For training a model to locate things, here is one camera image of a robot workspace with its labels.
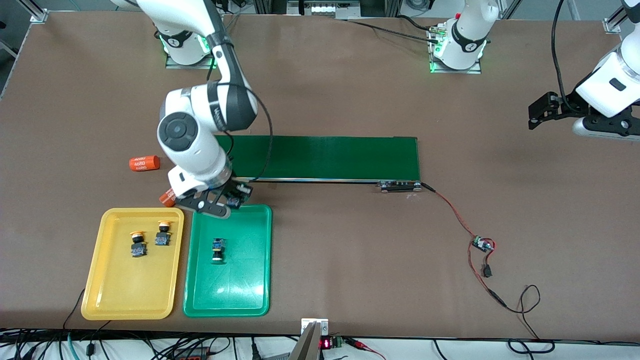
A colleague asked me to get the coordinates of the yellow push button switch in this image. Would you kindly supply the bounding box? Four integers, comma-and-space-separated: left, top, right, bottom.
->
129, 230, 148, 259
154, 220, 172, 247

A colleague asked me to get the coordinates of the green plastic tray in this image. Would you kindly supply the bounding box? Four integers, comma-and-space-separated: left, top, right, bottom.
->
182, 204, 273, 318

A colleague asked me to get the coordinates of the green belt conveyor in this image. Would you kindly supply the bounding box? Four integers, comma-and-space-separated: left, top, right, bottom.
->
215, 133, 422, 194

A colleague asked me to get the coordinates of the yellow plastic tray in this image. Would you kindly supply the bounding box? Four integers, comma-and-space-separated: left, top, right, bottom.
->
80, 207, 185, 321

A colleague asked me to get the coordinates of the grey metal pole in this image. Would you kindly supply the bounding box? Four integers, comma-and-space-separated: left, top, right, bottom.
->
289, 321, 321, 360

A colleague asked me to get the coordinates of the red clip lead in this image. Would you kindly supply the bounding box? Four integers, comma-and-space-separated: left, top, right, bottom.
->
347, 338, 387, 360

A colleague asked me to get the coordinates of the silver equipment box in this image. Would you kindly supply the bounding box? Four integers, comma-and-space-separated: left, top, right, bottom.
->
286, 0, 362, 20

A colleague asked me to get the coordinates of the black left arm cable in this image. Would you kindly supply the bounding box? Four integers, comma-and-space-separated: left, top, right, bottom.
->
551, 0, 581, 113

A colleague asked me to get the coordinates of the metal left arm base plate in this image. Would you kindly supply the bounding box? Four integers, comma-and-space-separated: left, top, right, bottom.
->
429, 25, 482, 75

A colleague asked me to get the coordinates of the aluminium frame profile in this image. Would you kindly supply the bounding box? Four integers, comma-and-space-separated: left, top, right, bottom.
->
602, 0, 632, 35
29, 0, 49, 24

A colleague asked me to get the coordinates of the red black conveyor wire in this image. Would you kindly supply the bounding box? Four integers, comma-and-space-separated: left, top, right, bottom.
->
419, 182, 507, 308

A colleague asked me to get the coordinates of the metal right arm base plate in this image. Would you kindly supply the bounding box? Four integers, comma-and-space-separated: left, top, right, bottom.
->
165, 30, 223, 70

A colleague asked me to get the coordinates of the silver table edge bracket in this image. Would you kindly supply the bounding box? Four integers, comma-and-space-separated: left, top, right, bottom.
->
301, 318, 329, 337

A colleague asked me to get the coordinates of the black base power cable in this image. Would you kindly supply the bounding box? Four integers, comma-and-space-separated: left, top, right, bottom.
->
345, 14, 446, 43

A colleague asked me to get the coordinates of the thin black looped cable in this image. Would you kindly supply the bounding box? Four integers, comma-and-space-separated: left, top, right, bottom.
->
502, 284, 556, 354

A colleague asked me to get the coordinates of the thin black table cable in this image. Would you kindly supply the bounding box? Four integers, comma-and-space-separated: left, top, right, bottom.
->
62, 288, 86, 331

